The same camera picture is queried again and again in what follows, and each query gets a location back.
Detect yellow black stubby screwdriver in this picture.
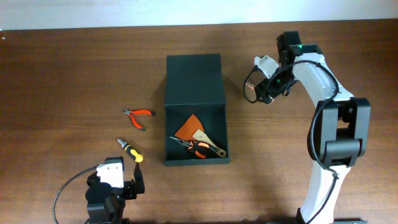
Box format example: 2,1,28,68
118,139,144,163

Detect orange black long-nose pliers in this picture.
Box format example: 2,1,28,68
170,136,217,159

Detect orange scraper with wooden handle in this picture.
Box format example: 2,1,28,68
174,114,227,158

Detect orange socket rail holder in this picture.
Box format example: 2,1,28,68
245,81,255,92

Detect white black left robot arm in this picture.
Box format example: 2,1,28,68
85,162,145,224

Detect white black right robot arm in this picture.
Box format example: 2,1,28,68
252,31,371,223

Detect small orange cutting pliers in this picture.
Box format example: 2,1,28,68
123,108,155,132

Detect black open box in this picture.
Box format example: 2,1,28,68
164,54,231,166

